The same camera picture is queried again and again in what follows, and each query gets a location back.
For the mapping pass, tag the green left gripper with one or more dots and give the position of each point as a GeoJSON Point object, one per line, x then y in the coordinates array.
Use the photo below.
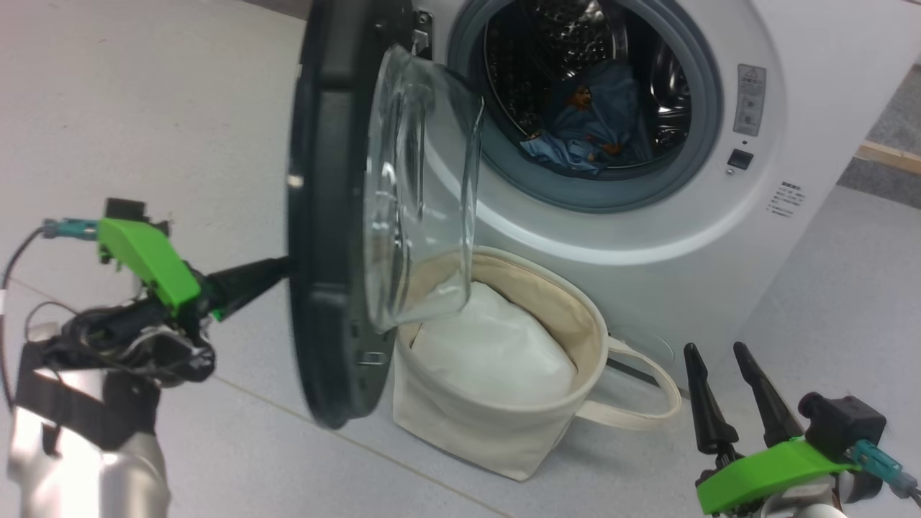
{"type": "Point", "coordinates": [151, 262]}

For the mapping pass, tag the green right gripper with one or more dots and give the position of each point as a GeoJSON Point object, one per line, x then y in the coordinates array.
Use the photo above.
{"type": "Point", "coordinates": [763, 475]}

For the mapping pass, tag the dark round glass washer door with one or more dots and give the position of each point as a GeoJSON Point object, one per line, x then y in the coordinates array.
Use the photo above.
{"type": "Point", "coordinates": [327, 216]}

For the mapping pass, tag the blue cartoon print garment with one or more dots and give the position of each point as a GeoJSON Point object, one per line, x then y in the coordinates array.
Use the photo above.
{"type": "Point", "coordinates": [597, 115]}

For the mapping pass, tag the white front-load washing machine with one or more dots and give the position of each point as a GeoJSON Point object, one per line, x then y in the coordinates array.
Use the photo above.
{"type": "Point", "coordinates": [827, 252]}

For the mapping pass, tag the black washer door latch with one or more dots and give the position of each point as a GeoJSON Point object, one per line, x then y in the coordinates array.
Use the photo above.
{"type": "Point", "coordinates": [740, 160]}

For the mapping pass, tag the white cloth basket filler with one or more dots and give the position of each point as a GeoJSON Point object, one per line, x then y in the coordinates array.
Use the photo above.
{"type": "Point", "coordinates": [496, 345]}

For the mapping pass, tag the cream canvas laundry basket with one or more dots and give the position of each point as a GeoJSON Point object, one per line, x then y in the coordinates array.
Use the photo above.
{"type": "Point", "coordinates": [489, 439]}

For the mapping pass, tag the black text label sticker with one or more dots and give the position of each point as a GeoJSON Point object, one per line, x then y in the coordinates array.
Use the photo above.
{"type": "Point", "coordinates": [784, 199]}

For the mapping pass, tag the wooden platform edge strip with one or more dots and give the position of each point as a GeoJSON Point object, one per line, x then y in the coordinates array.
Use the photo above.
{"type": "Point", "coordinates": [892, 158]}

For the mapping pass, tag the grey warning sticker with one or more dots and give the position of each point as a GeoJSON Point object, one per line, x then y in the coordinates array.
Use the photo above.
{"type": "Point", "coordinates": [750, 101]}

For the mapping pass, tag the grey carpeted platform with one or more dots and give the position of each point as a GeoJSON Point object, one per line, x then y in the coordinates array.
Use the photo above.
{"type": "Point", "coordinates": [899, 115]}

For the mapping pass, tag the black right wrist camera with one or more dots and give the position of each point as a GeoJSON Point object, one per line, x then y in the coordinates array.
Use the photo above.
{"type": "Point", "coordinates": [842, 424]}

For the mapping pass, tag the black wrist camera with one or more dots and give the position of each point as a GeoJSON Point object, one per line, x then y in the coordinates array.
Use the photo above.
{"type": "Point", "coordinates": [126, 210]}
{"type": "Point", "coordinates": [842, 424]}

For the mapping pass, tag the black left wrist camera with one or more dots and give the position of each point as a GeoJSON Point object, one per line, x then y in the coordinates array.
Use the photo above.
{"type": "Point", "coordinates": [126, 210]}

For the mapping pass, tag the teal right camera connector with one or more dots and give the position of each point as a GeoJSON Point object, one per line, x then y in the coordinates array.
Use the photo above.
{"type": "Point", "coordinates": [874, 460]}

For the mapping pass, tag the teal camera connector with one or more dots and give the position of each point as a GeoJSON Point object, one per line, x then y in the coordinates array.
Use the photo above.
{"type": "Point", "coordinates": [874, 460]}
{"type": "Point", "coordinates": [72, 229]}

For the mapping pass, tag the teal left camera connector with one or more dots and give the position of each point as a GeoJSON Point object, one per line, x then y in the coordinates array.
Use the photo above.
{"type": "Point", "coordinates": [72, 229]}

